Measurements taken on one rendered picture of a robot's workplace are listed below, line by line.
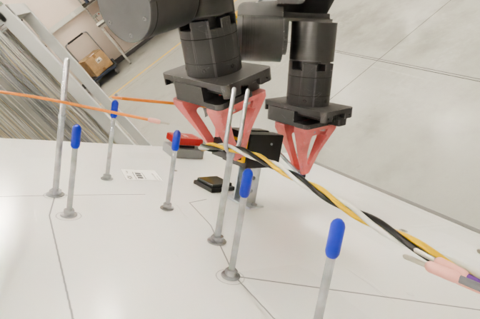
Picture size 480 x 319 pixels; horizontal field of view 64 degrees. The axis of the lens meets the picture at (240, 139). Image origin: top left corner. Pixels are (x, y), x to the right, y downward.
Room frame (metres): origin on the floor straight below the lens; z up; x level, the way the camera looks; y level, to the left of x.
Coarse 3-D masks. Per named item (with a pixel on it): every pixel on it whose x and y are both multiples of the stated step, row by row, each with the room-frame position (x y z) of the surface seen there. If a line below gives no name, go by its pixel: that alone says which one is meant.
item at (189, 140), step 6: (168, 132) 0.64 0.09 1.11; (168, 138) 0.63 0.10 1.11; (180, 138) 0.60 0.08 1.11; (186, 138) 0.60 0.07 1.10; (192, 138) 0.60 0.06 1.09; (198, 138) 0.61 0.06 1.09; (180, 144) 0.60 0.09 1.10; (186, 144) 0.60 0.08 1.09; (192, 144) 0.60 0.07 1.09; (198, 144) 0.60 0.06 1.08
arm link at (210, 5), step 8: (200, 0) 0.36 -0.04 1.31; (208, 0) 0.36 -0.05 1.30; (216, 0) 0.36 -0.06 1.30; (224, 0) 0.36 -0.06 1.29; (232, 0) 0.37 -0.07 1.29; (200, 8) 0.36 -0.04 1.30; (208, 8) 0.36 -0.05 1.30; (216, 8) 0.36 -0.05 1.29; (224, 8) 0.36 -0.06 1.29; (232, 8) 0.37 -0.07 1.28; (200, 16) 0.36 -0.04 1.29; (208, 16) 0.36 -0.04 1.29; (216, 16) 0.37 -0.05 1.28
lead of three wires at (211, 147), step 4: (200, 144) 0.35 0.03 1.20; (204, 144) 0.33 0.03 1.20; (208, 144) 0.33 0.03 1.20; (212, 144) 0.32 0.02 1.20; (216, 144) 0.31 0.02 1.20; (220, 144) 0.31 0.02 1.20; (228, 144) 0.30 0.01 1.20; (200, 148) 0.34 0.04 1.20; (204, 148) 0.33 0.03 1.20; (208, 148) 0.33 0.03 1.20; (212, 148) 0.32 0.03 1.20; (216, 148) 0.31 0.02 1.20; (220, 148) 0.31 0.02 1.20
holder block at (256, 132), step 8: (232, 128) 0.41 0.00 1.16; (256, 128) 0.43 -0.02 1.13; (256, 136) 0.38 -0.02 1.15; (264, 136) 0.39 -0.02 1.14; (272, 136) 0.39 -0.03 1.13; (280, 136) 0.40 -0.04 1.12; (248, 144) 0.38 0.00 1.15; (256, 144) 0.38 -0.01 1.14; (264, 144) 0.39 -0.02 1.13; (280, 144) 0.40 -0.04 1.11; (256, 152) 0.38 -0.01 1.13; (264, 152) 0.38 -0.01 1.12; (272, 152) 0.39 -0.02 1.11; (280, 152) 0.40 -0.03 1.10; (224, 160) 0.40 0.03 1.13; (248, 160) 0.37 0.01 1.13; (272, 160) 0.39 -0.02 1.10
